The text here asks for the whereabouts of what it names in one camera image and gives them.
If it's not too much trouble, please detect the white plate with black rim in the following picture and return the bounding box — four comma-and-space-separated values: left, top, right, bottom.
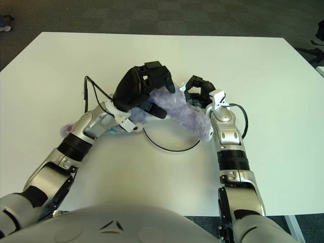
143, 125, 202, 152

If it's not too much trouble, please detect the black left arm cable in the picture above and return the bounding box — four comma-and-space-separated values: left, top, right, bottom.
83, 75, 114, 114

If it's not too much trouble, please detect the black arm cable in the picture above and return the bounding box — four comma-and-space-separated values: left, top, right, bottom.
83, 75, 114, 114
227, 102, 249, 139

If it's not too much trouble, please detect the white table leg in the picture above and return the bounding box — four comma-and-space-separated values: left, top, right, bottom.
285, 215, 302, 240

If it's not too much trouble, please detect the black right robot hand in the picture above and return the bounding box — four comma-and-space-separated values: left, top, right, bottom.
183, 75, 217, 108

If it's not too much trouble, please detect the silver robot torso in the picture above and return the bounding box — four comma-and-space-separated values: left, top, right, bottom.
5, 204, 221, 243

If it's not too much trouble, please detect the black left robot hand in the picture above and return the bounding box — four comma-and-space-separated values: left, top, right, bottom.
112, 60, 176, 119

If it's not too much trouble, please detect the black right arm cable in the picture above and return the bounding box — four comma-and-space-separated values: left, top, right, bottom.
227, 102, 249, 139

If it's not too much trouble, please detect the black tripod stand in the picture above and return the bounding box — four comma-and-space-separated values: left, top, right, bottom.
296, 21, 324, 63

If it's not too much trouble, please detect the purple plush bunny doll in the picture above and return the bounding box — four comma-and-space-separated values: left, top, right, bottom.
57, 83, 213, 142

